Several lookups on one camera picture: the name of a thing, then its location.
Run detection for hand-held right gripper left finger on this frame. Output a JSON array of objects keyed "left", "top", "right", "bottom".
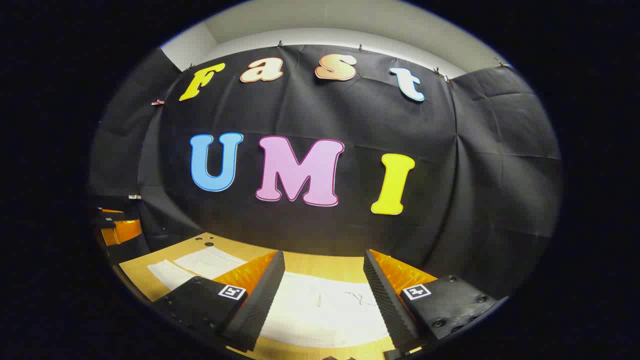
[{"left": 151, "top": 250, "right": 287, "bottom": 353}]

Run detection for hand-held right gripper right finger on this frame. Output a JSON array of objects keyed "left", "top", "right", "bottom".
[{"left": 362, "top": 248, "right": 502, "bottom": 353}]

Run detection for black backdrop cloth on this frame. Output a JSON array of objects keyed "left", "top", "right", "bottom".
[{"left": 89, "top": 44, "right": 563, "bottom": 301}]

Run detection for white jeans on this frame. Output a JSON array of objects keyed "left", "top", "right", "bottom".
[{"left": 147, "top": 245, "right": 392, "bottom": 349}]

